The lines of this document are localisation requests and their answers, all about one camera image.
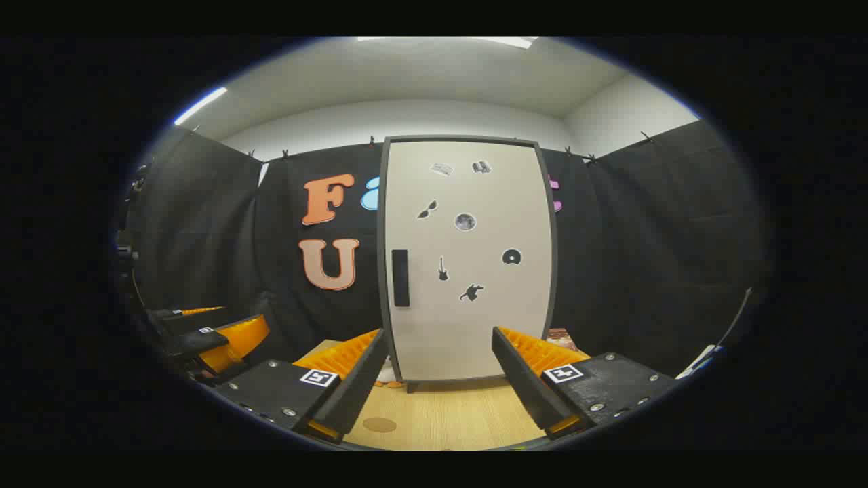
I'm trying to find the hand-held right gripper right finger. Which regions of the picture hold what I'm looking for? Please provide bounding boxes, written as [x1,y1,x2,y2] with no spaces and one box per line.
[492,327,679,440]

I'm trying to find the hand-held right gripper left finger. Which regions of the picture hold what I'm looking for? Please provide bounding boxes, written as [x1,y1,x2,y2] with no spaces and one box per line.
[214,329,389,445]

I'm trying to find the white cabinet door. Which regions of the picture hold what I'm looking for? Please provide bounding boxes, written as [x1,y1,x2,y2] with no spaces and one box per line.
[385,140,553,382]

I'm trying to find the grey cabinet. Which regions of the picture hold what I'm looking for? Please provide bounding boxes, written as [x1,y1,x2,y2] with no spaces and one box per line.
[377,135,559,394]

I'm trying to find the black door handle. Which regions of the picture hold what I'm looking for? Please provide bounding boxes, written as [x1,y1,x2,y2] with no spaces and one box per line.
[392,249,410,308]

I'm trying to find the penguin plush toy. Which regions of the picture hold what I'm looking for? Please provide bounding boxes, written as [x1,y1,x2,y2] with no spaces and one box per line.
[375,358,408,389]

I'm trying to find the black backdrop cloth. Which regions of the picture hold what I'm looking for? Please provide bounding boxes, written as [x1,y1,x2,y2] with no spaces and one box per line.
[125,121,767,380]

